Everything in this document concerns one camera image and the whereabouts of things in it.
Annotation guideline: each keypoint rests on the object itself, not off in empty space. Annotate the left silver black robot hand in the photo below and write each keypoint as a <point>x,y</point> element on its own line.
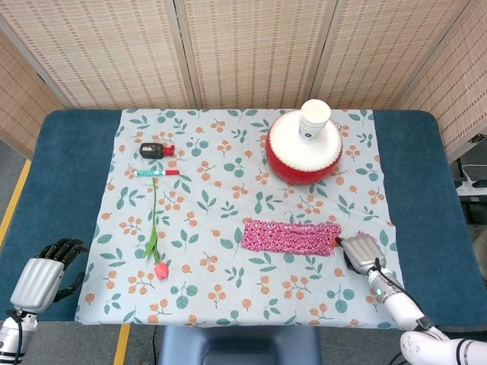
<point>36,279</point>

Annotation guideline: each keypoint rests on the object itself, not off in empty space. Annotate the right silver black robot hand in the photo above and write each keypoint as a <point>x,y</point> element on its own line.
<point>363,252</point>

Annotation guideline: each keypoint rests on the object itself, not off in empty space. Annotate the pink crochet hair band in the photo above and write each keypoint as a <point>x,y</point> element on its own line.
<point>291,237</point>

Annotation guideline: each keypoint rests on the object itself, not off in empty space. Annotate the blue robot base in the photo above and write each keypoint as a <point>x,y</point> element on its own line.
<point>239,346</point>

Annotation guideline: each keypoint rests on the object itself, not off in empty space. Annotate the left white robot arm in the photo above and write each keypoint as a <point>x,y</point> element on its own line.
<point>13,338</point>

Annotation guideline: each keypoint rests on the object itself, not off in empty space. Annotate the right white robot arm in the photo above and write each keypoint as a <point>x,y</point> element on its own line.
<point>399,304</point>

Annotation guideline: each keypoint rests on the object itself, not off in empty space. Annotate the white plastic device base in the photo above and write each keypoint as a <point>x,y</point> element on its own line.
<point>472,187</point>

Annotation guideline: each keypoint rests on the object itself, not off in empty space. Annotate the red drum with white skin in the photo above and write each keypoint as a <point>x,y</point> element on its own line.
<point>300,163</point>

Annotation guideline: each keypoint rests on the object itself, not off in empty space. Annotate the blue felt table cover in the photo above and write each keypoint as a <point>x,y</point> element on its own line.
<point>64,171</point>

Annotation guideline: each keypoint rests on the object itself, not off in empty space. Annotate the artificial red tulip flower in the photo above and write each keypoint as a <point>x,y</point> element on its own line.
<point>161,270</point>

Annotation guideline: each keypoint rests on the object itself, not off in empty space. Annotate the stack of white paper cups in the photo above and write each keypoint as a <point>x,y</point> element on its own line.
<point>314,127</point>

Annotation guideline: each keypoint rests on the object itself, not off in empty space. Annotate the floral print tablecloth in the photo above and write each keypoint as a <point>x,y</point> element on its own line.
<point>236,190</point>

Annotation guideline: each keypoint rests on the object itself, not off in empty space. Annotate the green and red pen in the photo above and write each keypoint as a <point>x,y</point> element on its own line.
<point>154,173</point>

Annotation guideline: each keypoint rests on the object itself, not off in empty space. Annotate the woven bamboo screen panel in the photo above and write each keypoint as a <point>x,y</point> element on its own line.
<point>106,53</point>
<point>255,53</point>
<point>452,95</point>
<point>388,53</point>
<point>19,99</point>

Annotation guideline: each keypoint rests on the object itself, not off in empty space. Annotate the black action camera red mount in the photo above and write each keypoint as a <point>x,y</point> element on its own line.
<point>151,150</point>

